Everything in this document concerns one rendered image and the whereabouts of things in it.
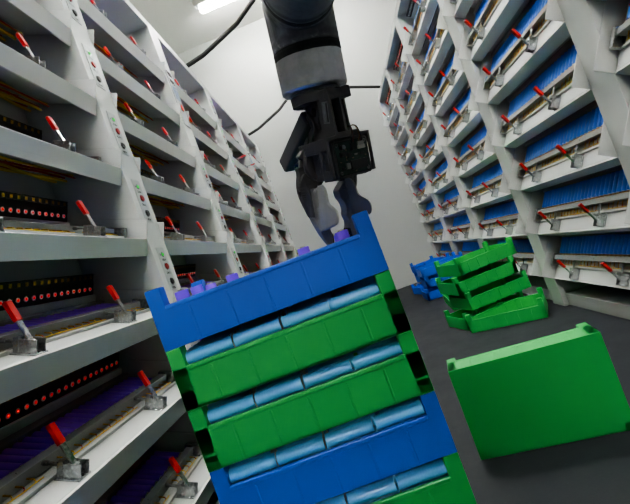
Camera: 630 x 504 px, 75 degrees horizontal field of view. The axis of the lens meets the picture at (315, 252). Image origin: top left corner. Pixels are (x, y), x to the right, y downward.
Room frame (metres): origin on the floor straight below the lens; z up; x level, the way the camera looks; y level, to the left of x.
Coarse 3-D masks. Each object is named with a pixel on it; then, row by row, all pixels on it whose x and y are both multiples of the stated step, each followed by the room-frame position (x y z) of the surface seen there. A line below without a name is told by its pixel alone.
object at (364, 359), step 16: (352, 352) 0.64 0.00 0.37; (368, 352) 0.52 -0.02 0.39; (384, 352) 0.52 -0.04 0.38; (400, 352) 0.52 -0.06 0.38; (320, 368) 0.53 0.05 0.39; (336, 368) 0.52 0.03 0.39; (352, 368) 0.54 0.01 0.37; (272, 384) 0.54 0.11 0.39; (288, 384) 0.52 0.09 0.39; (304, 384) 0.55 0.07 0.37; (224, 400) 0.55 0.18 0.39; (240, 400) 0.53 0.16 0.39; (256, 400) 0.52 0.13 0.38; (272, 400) 0.52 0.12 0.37; (208, 416) 0.52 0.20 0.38; (224, 416) 0.52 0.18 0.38
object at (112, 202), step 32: (64, 0) 1.08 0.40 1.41; (64, 64) 1.07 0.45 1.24; (96, 64) 1.14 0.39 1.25; (96, 96) 1.07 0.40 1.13; (64, 128) 1.07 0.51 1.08; (96, 128) 1.07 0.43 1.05; (128, 160) 1.12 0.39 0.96; (64, 192) 1.08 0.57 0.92; (96, 192) 1.07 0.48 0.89; (128, 192) 1.06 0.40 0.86; (96, 288) 1.08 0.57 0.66; (128, 288) 1.07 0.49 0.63; (128, 352) 1.08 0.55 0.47; (160, 352) 1.07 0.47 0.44
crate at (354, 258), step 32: (320, 256) 0.51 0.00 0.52; (352, 256) 0.51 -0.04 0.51; (160, 288) 0.52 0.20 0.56; (224, 288) 0.51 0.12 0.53; (256, 288) 0.51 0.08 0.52; (288, 288) 0.51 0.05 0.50; (320, 288) 0.51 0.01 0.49; (160, 320) 0.52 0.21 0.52; (192, 320) 0.52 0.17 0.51; (224, 320) 0.51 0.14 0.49
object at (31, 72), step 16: (0, 48) 0.77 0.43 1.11; (0, 64) 0.77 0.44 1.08; (16, 64) 0.81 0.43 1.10; (32, 64) 0.85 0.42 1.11; (0, 80) 0.92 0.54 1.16; (16, 80) 0.92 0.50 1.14; (32, 80) 0.85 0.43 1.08; (48, 80) 0.89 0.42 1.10; (64, 80) 0.94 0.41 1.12; (80, 80) 1.06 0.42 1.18; (0, 96) 0.95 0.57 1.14; (16, 96) 0.97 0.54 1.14; (32, 96) 1.02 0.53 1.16; (48, 96) 1.02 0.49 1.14; (64, 96) 0.94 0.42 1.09; (80, 96) 1.00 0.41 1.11
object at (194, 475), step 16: (176, 432) 1.07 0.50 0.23; (160, 448) 1.07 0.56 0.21; (176, 448) 1.07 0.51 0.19; (192, 448) 1.04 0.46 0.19; (144, 464) 0.97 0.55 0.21; (160, 464) 0.98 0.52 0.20; (176, 464) 0.89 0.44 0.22; (192, 464) 1.01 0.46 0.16; (128, 480) 0.90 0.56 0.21; (144, 480) 0.90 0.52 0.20; (160, 480) 0.90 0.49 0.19; (176, 480) 0.92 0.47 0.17; (192, 480) 0.94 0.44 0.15; (208, 480) 0.94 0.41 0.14; (112, 496) 0.84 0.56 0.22; (128, 496) 0.85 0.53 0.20; (144, 496) 0.85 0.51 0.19; (160, 496) 0.86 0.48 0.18; (176, 496) 0.88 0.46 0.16; (192, 496) 0.88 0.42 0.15; (208, 496) 0.94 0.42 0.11
